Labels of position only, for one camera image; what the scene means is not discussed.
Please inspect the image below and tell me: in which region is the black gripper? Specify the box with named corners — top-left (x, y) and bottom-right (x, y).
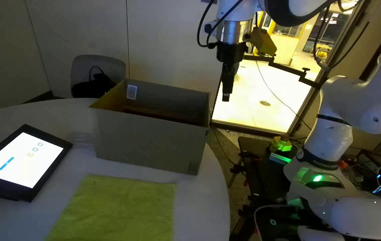
top-left (217, 43), bottom-right (246, 101)

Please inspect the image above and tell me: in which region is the yellow-green microfiber cloth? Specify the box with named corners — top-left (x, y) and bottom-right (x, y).
top-left (47, 174), bottom-right (176, 241)

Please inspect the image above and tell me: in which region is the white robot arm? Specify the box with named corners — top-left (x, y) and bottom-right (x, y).
top-left (283, 53), bottom-right (381, 241)

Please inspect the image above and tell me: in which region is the open cardboard box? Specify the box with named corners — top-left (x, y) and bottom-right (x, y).
top-left (90, 79), bottom-right (210, 175)

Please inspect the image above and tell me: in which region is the black bag on chair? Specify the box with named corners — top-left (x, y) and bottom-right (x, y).
top-left (71, 65), bottom-right (116, 97)

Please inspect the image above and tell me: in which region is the grey office chair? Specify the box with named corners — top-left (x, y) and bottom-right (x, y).
top-left (71, 55), bottom-right (126, 97)

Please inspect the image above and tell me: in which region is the black tablet with lit screen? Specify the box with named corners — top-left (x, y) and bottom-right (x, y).
top-left (0, 124), bottom-right (72, 202)

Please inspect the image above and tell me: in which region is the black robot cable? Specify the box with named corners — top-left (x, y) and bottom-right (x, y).
top-left (195, 0), bottom-right (245, 49)

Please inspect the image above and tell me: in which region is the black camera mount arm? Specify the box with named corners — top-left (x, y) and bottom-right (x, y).
top-left (245, 25), bottom-right (329, 88)

